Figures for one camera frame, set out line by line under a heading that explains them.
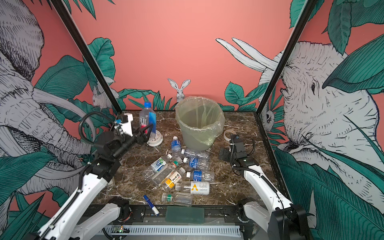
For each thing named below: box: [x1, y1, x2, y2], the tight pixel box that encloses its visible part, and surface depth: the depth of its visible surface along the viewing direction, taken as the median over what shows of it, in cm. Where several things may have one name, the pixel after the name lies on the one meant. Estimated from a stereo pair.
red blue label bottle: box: [139, 102, 157, 141], surface depth 67 cm
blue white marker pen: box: [143, 195, 160, 217], surface depth 77 cm
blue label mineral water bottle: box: [186, 170, 215, 182], surface depth 84 cm
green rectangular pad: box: [165, 205, 205, 224], surface depth 75 cm
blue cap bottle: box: [171, 136, 182, 157], surface depth 97 cm
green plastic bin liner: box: [175, 96, 226, 151], surface depth 90 cm
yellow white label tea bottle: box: [162, 167, 186, 191], surface depth 83 cm
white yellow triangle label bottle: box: [175, 181, 210, 195], surface depth 80 cm
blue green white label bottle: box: [142, 154, 173, 179], surface depth 88 cm
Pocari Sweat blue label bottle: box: [183, 156, 210, 171], surface depth 89 cm
